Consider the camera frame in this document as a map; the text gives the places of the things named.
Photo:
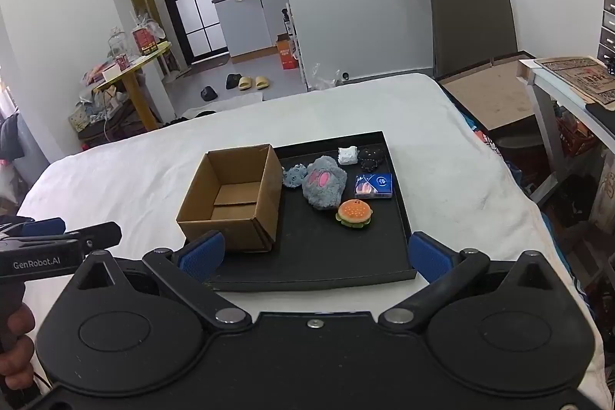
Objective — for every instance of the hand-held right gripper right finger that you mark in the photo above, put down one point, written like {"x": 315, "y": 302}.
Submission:
{"x": 430, "y": 256}

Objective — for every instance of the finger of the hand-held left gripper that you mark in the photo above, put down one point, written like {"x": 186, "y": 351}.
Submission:
{"x": 98, "y": 234}
{"x": 45, "y": 226}

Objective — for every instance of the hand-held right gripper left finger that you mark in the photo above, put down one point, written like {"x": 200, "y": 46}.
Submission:
{"x": 202, "y": 254}

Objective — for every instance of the brown cardboard box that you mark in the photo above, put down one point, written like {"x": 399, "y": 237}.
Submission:
{"x": 230, "y": 194}

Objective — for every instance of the burger plush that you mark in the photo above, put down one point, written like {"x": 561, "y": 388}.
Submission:
{"x": 354, "y": 214}

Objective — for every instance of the blue white milk carton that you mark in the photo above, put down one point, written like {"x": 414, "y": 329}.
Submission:
{"x": 374, "y": 185}

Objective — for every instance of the black tray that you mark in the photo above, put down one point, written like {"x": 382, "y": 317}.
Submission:
{"x": 326, "y": 251}

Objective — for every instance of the black dotted plush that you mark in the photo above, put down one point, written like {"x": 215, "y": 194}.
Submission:
{"x": 370, "y": 158}

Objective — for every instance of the small blue-grey plush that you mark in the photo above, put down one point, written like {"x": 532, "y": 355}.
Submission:
{"x": 294, "y": 175}

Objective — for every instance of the grey paw plush pink pads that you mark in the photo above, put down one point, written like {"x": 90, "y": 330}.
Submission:
{"x": 323, "y": 184}

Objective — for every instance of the white tissue wad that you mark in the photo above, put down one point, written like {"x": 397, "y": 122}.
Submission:
{"x": 348, "y": 155}

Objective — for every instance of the person's left hand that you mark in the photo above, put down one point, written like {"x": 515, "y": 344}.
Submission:
{"x": 21, "y": 342}

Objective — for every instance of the pile of bags and boxes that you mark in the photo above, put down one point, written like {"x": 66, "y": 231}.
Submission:
{"x": 101, "y": 112}

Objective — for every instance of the yellow round table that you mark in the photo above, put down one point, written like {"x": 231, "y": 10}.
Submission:
{"x": 139, "y": 93}

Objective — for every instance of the black slipper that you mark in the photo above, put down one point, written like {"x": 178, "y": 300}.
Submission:
{"x": 209, "y": 93}
{"x": 233, "y": 81}

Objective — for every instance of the flat cardboard box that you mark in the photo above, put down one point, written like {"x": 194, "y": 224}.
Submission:
{"x": 490, "y": 95}

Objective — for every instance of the small red tin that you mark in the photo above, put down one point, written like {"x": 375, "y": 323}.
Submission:
{"x": 122, "y": 62}

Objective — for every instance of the beige slipper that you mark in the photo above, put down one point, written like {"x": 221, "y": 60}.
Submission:
{"x": 245, "y": 83}
{"x": 261, "y": 82}

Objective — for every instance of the white desk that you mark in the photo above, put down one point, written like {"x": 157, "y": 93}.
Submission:
{"x": 545, "y": 112}

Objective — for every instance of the glass jar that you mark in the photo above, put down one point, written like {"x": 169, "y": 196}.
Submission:
{"x": 117, "y": 44}

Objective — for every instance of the red box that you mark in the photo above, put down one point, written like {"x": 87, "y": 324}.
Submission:
{"x": 145, "y": 42}

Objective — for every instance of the clear plastic bag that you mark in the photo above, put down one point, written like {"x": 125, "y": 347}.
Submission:
{"x": 326, "y": 79}

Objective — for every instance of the orange cardboard box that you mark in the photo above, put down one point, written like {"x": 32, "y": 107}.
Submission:
{"x": 287, "y": 53}

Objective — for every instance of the white shelf rack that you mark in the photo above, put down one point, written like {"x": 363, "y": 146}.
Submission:
{"x": 294, "y": 49}

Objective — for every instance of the printed poster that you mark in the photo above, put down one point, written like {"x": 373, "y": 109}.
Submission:
{"x": 581, "y": 78}

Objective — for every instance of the grey upholstered panel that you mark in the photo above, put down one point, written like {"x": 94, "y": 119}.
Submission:
{"x": 473, "y": 25}

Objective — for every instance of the white kitchen cabinet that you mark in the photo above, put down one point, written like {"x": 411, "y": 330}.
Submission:
{"x": 250, "y": 21}

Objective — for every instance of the grey drawer unit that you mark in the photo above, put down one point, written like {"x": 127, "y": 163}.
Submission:
{"x": 608, "y": 30}

